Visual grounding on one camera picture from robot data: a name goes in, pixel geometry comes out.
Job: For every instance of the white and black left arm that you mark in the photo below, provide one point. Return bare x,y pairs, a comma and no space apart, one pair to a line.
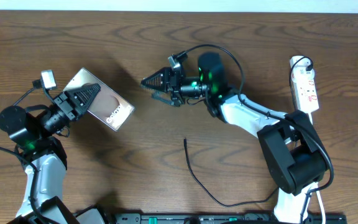
34,130

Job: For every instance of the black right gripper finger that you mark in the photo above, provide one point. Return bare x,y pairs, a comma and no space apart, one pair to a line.
159,81
159,96

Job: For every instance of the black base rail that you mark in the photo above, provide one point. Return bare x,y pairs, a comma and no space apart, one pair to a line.
252,217

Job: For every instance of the white power strip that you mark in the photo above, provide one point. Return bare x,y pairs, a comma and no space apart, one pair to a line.
302,76

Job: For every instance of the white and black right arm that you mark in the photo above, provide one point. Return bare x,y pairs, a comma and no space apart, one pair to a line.
294,154

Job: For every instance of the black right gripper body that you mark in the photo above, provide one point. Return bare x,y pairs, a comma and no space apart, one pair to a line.
186,88

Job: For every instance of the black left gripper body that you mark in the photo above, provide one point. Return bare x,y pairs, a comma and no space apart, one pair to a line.
59,117

